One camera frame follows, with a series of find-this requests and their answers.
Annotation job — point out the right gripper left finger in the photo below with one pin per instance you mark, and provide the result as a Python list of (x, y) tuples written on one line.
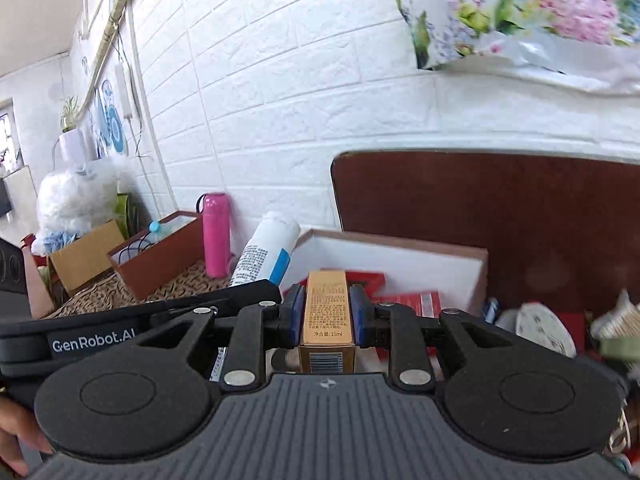
[(290, 318)]

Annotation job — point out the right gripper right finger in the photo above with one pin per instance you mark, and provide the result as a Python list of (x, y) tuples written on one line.
[(370, 321)]

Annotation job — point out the red black tray box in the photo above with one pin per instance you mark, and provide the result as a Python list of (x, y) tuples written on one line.
[(367, 282)]

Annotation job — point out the golden tall cosmetic box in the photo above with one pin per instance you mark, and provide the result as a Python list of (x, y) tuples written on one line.
[(327, 344)]

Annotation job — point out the white blue bottle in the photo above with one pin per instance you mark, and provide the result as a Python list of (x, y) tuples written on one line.
[(267, 254)]

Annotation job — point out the person's left hand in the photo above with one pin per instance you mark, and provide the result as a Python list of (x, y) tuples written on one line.
[(19, 424)]

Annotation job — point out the red small box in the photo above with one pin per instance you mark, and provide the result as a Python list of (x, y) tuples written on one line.
[(425, 304)]

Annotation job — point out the tan cardboard box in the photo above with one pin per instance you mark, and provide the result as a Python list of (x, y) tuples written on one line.
[(81, 262)]

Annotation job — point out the pink thermos bottle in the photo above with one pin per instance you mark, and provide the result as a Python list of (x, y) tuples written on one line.
[(214, 209)]

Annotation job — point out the brown open box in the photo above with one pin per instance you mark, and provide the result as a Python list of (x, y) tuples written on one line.
[(153, 257)]

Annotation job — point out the white fluffy plastic bag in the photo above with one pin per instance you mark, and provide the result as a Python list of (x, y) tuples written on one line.
[(74, 201)]

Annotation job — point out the white perforated insole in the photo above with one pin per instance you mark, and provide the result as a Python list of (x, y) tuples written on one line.
[(538, 324)]

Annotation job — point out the white potted plant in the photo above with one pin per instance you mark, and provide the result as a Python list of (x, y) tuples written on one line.
[(71, 143)]

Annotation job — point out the dark brown headboard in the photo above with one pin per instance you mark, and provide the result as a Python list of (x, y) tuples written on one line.
[(563, 231)]

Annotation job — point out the floral plastic bag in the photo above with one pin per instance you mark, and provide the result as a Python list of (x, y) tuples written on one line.
[(588, 45)]

